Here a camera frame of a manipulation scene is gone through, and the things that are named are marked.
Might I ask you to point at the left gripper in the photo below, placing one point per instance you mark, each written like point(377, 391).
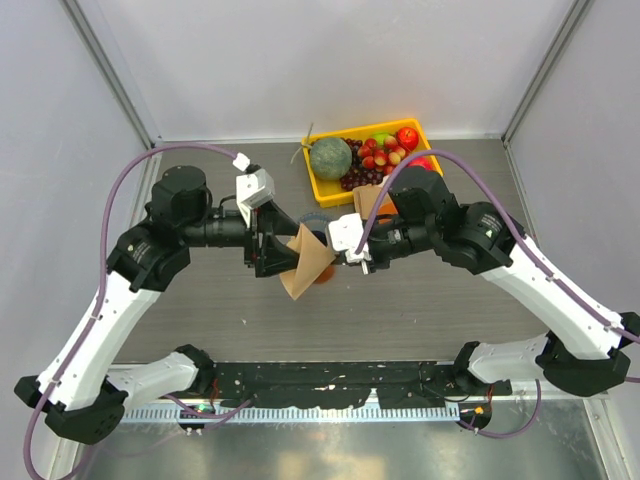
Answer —
point(273, 254)

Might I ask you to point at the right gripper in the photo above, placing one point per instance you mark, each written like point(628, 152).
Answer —
point(375, 263)

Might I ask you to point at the orange glass carafe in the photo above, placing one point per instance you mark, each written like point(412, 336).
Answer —
point(326, 275)

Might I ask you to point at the brown paper coffee filter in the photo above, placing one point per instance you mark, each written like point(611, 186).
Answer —
point(314, 259)

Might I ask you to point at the blue plastic dripper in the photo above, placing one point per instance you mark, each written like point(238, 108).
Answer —
point(317, 224)

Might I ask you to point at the orange coffee filter box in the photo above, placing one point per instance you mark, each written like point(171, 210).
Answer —
point(387, 208)

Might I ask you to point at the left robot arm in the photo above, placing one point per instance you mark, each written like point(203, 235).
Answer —
point(81, 401)

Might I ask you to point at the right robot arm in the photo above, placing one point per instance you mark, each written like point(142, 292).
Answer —
point(582, 351)

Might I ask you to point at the yellow plastic tray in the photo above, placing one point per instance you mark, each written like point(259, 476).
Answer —
point(328, 193)

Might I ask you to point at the dark grape bunch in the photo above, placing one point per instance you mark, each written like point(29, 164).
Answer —
point(363, 170)

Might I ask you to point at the green melon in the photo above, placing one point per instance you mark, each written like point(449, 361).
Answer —
point(330, 158)

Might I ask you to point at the green apple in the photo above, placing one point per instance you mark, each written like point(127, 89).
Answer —
point(380, 137)

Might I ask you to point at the red apple front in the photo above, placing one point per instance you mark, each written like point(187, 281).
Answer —
point(423, 162)

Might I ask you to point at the red apple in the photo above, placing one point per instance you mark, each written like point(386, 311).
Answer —
point(408, 138)
point(423, 162)

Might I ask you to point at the red apple back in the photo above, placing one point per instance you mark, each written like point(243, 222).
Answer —
point(408, 138)

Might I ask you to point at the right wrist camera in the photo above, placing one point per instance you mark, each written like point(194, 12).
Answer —
point(345, 234)

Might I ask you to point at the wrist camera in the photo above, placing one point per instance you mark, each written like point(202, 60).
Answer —
point(254, 186)
point(345, 234)

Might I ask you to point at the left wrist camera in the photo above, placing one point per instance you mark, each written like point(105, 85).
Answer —
point(254, 186)

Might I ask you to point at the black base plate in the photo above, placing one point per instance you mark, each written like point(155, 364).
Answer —
point(342, 385)

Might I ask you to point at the white cable duct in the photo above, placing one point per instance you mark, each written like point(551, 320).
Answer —
point(370, 412)

